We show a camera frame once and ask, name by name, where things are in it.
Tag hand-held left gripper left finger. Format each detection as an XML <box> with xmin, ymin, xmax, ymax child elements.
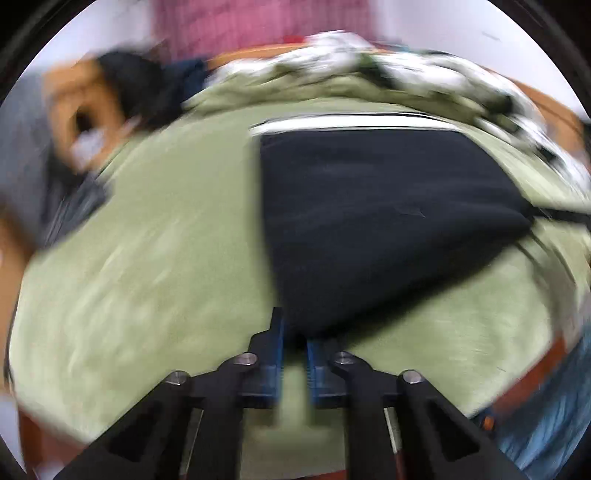
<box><xmin>53</xmin><ymin>307</ymin><xmax>286</xmax><ymax>480</ymax></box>

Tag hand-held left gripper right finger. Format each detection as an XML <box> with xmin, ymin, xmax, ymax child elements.
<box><xmin>305</xmin><ymin>338</ymin><xmax>532</xmax><ymax>480</ymax></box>

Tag black pants with white stripes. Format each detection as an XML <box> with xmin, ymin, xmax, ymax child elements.
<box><xmin>249</xmin><ymin>111</ymin><xmax>536</xmax><ymax>341</ymax></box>

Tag green bed sheet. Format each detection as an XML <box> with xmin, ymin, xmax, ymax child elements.
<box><xmin>9</xmin><ymin>99</ymin><xmax>591</xmax><ymax>476</ymax></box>

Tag light blue cloth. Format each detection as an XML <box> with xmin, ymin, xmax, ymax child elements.
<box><xmin>496</xmin><ymin>342</ymin><xmax>591</xmax><ymax>469</ymax></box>

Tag green fleece blanket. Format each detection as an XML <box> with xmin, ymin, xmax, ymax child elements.
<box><xmin>185</xmin><ymin>69</ymin><xmax>591</xmax><ymax>208</ymax></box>

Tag dark blue cloth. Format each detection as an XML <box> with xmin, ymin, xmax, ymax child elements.
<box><xmin>164</xmin><ymin>58</ymin><xmax>208</xmax><ymax>104</ymax></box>

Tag black jacket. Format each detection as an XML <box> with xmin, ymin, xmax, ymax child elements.
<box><xmin>97</xmin><ymin>51</ymin><xmax>185</xmax><ymax>134</ymax></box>

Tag white floral quilt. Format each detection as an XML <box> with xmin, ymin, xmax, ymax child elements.
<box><xmin>222</xmin><ymin>30</ymin><xmax>591</xmax><ymax>181</ymax></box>

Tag grey cloth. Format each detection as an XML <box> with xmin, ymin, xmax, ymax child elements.
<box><xmin>0</xmin><ymin>78</ymin><xmax>112</xmax><ymax>247</ymax></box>

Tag pink curtain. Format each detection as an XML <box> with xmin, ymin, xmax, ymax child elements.
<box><xmin>150</xmin><ymin>0</ymin><xmax>377</xmax><ymax>61</ymax></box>

